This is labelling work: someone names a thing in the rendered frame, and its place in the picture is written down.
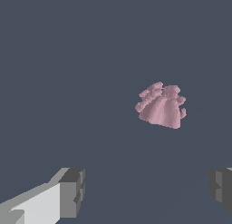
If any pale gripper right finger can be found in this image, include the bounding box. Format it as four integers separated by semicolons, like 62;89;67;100
207;167;232;215

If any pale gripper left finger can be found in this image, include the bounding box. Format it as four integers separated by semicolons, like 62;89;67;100
0;167;86;224

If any pink figurine object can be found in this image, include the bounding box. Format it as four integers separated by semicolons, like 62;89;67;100
134;81;188;131

